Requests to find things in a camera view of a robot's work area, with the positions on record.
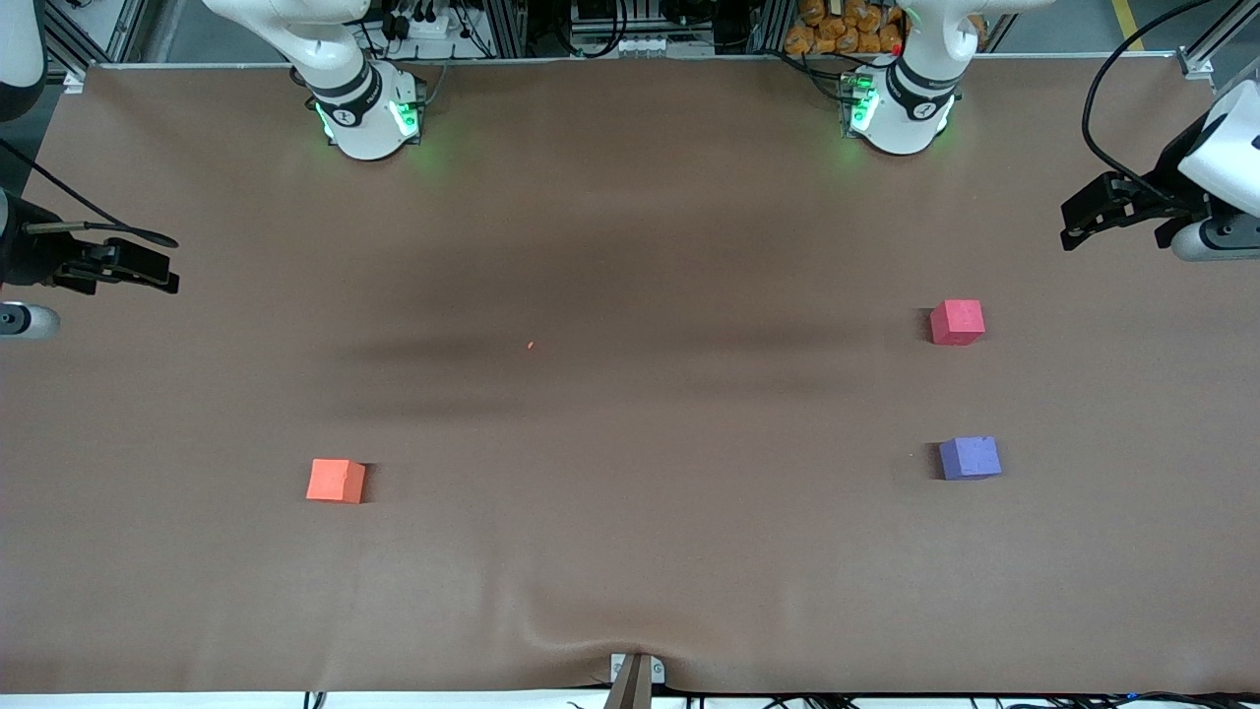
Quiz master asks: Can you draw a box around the orange foam block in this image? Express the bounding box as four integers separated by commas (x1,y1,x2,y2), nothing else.
305,458,367,504

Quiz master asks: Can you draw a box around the red foam block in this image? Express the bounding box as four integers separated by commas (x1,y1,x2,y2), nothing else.
929,299,986,347

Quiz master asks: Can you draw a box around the green lit controller board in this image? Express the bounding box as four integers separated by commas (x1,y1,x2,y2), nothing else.
837,69,882,139

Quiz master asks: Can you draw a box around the purple foam block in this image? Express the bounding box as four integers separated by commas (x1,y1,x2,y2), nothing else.
937,436,1003,482

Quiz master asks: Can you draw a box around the pile of orange bags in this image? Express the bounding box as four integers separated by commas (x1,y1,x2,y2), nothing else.
784,0,988,57

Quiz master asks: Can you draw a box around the white power strip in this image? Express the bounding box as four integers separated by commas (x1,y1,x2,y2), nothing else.
387,8,456,42

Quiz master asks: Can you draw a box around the brown table cover mat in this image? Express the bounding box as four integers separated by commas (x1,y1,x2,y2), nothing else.
0,56,1260,695

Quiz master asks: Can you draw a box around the brown support bar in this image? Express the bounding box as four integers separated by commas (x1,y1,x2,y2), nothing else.
602,655,656,709

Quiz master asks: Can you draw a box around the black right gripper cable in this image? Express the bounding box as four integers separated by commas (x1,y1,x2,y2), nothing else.
0,138,181,249

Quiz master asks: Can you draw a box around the aluminium frame profile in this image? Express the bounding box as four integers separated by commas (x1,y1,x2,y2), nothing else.
1181,0,1260,65
44,0,149,68

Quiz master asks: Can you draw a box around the aluminium frame post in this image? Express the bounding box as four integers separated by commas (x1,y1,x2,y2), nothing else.
479,0,530,58
753,0,794,55

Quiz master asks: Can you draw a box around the black cable bundle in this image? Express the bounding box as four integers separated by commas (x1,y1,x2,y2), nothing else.
679,691,1260,709

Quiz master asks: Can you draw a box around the grey metal clamp bracket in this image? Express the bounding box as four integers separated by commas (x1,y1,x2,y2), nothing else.
609,653,666,687

